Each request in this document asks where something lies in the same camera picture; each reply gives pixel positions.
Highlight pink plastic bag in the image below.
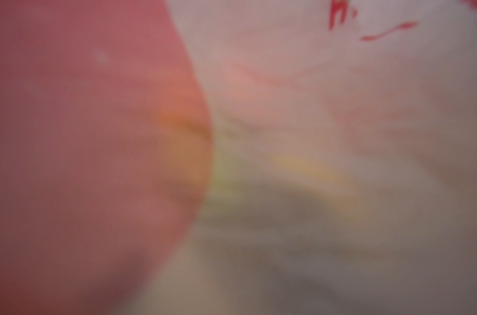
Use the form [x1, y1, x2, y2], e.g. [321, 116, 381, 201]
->
[126, 1, 477, 314]

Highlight red fruit in bag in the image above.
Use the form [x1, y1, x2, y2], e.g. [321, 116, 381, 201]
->
[0, 1, 212, 314]

